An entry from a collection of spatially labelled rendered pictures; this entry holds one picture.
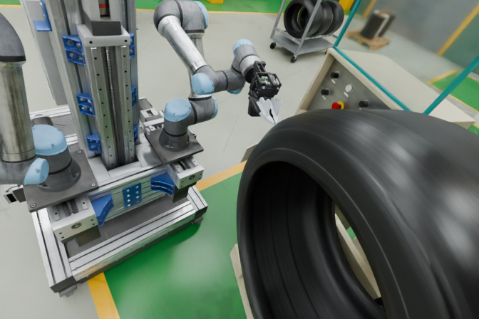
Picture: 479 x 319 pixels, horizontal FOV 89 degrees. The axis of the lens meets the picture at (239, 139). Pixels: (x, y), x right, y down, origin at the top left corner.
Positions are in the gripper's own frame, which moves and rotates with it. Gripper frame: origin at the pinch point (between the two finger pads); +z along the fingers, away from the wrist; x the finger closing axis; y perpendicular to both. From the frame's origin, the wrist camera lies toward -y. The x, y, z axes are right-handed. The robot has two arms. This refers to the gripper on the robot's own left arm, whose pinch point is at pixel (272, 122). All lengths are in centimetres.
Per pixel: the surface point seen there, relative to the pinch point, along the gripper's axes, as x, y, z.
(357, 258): 26, -23, 38
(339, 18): 295, -88, -312
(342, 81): 56, -9, -33
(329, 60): 54, -6, -46
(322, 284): 12, -26, 42
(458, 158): -0.5, 31.2, 33.5
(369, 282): 26, -22, 45
